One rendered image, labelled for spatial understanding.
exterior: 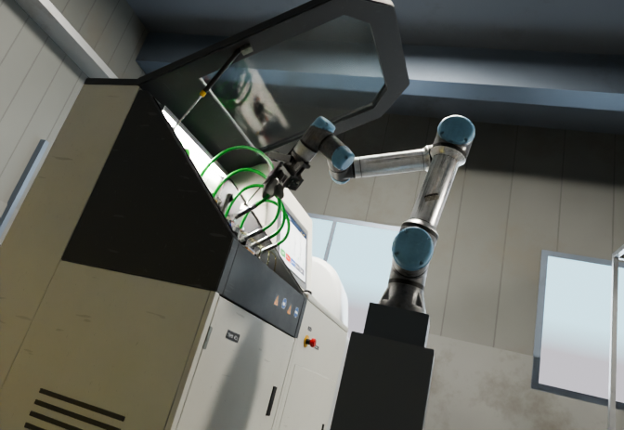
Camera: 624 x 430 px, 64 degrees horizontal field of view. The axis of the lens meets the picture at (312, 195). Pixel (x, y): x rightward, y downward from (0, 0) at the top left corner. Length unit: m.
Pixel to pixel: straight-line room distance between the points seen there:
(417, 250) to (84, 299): 1.00
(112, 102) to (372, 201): 3.08
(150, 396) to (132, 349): 0.14
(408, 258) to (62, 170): 1.23
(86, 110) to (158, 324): 0.93
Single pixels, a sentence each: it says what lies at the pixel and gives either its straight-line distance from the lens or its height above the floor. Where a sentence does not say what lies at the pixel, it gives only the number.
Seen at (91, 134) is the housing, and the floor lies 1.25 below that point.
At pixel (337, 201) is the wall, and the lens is 4.67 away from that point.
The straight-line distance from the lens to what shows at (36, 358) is 1.71.
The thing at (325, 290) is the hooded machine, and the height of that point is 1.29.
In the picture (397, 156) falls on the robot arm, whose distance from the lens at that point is 1.77.
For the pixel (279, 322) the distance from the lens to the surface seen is 1.84.
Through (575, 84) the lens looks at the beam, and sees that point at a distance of 4.07.
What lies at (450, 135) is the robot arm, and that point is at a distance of 1.63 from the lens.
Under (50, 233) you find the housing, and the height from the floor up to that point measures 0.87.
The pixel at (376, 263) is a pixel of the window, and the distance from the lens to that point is 4.38.
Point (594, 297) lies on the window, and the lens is 4.47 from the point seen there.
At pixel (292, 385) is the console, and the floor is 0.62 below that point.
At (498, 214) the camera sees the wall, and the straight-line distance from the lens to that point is 4.58.
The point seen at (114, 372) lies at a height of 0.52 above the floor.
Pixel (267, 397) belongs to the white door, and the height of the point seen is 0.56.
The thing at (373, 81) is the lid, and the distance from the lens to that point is 2.19.
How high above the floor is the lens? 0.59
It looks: 22 degrees up
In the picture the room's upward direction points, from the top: 15 degrees clockwise
